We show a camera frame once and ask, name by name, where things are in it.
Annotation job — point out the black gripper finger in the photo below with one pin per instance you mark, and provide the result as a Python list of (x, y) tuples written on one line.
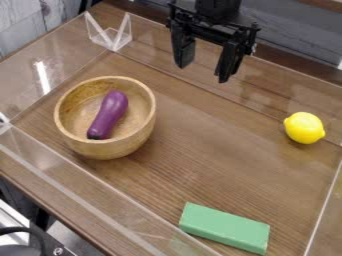
[(230, 60), (183, 45)]

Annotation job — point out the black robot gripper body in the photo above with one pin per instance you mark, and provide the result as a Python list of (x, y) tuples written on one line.
[(215, 21)]

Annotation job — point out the purple toy eggplant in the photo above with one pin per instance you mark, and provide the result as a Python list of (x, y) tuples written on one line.
[(112, 109)]

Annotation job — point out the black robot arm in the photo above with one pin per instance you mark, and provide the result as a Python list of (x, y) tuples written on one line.
[(214, 21)]

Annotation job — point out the brown wooden bowl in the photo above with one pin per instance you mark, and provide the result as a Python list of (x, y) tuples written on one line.
[(77, 107)]

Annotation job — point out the yellow lemon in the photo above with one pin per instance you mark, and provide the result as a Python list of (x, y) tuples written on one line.
[(303, 127)]

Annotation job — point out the green rectangular block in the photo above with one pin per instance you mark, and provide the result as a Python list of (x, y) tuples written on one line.
[(226, 228)]

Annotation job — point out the clear acrylic tray wall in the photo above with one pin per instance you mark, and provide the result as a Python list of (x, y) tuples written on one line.
[(218, 151)]

